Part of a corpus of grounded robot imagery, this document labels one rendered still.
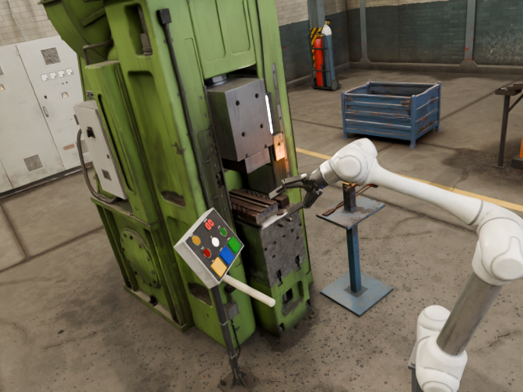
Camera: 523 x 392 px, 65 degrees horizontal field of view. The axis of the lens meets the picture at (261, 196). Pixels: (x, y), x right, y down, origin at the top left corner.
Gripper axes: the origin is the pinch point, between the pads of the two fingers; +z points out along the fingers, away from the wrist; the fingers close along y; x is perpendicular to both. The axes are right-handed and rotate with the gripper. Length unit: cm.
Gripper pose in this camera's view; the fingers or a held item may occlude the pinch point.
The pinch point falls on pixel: (281, 203)
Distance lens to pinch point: 164.8
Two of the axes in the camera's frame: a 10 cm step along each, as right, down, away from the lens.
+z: -8.0, 5.2, 3.0
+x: 2.1, 7.1, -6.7
